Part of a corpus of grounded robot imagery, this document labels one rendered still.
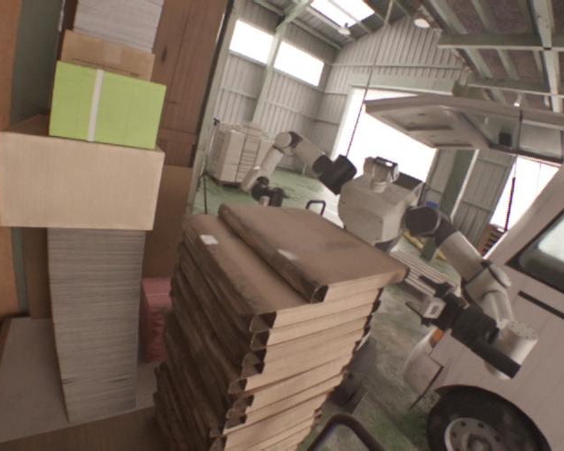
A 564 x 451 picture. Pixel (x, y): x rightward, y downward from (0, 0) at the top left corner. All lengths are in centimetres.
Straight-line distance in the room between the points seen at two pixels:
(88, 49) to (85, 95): 30
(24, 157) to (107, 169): 17
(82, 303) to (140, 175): 50
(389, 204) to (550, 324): 86
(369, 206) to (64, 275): 100
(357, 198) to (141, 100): 75
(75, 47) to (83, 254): 59
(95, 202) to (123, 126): 19
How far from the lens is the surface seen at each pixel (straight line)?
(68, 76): 68
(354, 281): 64
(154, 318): 141
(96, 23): 116
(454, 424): 182
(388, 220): 99
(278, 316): 53
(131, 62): 96
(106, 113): 68
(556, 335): 148
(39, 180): 71
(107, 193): 71
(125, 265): 95
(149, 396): 154
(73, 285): 98
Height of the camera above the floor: 136
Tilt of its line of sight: 16 degrees down
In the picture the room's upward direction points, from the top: 16 degrees clockwise
